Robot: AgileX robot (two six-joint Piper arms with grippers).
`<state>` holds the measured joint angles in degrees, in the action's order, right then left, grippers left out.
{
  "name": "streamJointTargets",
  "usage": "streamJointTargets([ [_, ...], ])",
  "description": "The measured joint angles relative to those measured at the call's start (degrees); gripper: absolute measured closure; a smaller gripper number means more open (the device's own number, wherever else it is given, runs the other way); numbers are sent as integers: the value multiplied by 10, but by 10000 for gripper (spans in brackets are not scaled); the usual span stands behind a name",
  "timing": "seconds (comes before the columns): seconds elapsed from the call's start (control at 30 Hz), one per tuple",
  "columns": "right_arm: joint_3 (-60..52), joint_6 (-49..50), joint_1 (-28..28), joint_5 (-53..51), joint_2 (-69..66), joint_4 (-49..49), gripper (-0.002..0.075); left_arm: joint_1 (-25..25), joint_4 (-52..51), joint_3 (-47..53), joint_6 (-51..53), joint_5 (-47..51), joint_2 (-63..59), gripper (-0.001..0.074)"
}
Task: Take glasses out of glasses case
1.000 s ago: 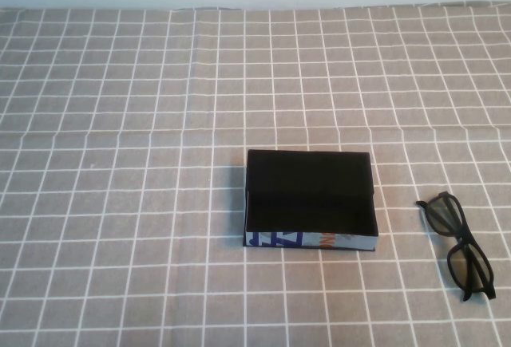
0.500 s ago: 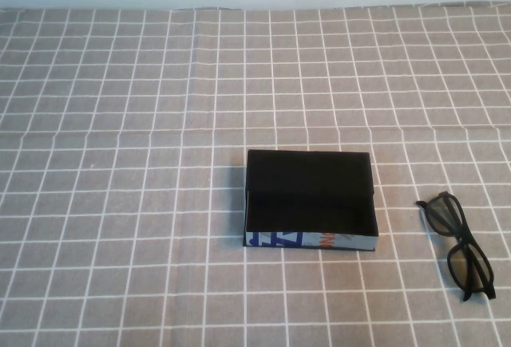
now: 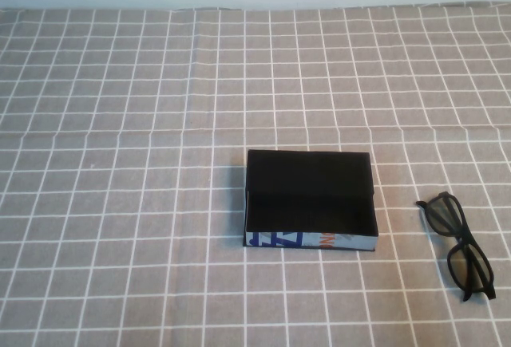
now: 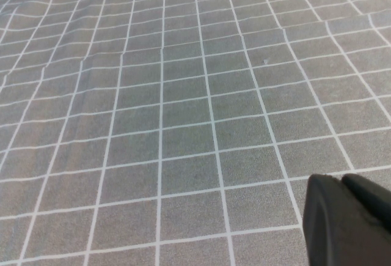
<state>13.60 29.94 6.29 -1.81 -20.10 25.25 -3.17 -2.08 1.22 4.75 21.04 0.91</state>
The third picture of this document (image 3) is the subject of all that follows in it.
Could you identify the black frame sunglasses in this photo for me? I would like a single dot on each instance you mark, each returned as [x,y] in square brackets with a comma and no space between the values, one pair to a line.
[463,239]

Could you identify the black open cardboard box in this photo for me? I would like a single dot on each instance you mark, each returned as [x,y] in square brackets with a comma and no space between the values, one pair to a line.
[307,187]

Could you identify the grey white checked tablecloth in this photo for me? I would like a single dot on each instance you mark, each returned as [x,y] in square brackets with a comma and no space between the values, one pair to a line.
[120,203]

